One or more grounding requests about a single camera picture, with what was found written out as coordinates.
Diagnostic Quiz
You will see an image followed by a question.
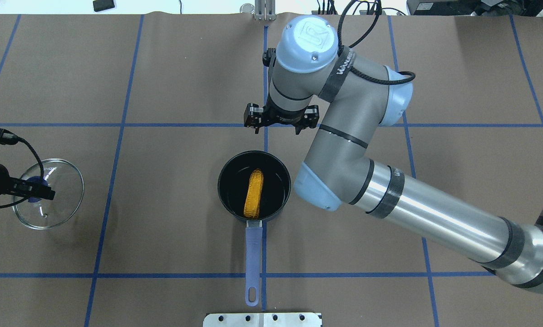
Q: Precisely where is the yellow toy corn cob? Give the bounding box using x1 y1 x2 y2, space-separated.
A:
243 169 265 220

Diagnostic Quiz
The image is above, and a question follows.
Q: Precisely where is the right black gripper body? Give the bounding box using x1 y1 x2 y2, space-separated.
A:
262 105 306 127

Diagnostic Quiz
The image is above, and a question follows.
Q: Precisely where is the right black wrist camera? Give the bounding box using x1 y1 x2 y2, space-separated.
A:
262 48 276 68

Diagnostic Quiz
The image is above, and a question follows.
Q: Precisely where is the black power strip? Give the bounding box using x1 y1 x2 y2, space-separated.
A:
316 6 387 16

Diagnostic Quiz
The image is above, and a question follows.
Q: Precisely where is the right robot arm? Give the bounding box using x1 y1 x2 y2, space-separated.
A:
244 15 543 294

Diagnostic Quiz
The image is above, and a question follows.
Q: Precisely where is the white camera stand post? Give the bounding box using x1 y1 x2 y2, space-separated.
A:
202 312 324 327

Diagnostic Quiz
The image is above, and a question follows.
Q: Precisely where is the aluminium frame post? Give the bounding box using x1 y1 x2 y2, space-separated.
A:
253 0 277 21

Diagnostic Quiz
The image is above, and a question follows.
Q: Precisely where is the small black square pad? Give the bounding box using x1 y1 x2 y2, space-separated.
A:
92 0 115 13

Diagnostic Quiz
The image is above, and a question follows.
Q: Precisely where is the dark blue saucepan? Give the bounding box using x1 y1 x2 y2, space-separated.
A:
217 150 291 307

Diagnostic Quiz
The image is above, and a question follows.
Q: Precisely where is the black laptop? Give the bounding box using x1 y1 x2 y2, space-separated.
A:
406 0 543 17

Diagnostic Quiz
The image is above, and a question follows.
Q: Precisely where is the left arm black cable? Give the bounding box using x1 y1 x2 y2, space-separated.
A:
0 134 46 210

